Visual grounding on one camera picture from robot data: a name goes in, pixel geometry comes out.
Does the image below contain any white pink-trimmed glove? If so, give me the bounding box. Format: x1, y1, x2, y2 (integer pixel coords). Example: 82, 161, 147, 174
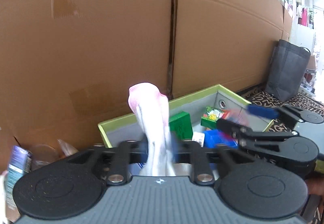
128, 82, 176, 176

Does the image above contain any clear plastic cup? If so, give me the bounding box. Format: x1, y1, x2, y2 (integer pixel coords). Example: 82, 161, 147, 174
30, 144, 59, 171

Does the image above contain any purple gold tall box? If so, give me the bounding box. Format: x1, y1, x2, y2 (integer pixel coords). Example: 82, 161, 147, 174
5, 146, 32, 210

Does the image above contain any person's right hand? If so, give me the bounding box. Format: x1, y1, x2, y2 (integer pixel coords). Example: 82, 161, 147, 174
306, 177, 324, 197

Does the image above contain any blue small box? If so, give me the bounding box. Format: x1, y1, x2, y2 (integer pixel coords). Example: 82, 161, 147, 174
204, 130, 238, 149

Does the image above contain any black letter-patterned rug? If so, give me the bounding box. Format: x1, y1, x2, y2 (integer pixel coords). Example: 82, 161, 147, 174
236, 84, 323, 117

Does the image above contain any green small box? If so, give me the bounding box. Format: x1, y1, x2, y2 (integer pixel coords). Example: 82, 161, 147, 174
169, 112, 193, 140

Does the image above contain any colourful flower printed box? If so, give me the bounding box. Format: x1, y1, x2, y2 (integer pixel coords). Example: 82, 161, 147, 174
200, 106, 225, 130

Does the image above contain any green cardboard storage box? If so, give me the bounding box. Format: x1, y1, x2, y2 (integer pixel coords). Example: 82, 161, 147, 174
98, 84, 274, 148

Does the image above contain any dark grey fabric bag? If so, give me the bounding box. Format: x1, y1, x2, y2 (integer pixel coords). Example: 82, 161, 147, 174
265, 40, 311, 102

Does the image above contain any clear bag with sticks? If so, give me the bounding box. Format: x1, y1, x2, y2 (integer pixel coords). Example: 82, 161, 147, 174
58, 139, 78, 157

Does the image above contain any large brown cardboard wall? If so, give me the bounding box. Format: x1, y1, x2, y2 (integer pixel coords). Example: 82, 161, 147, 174
1, 0, 292, 169

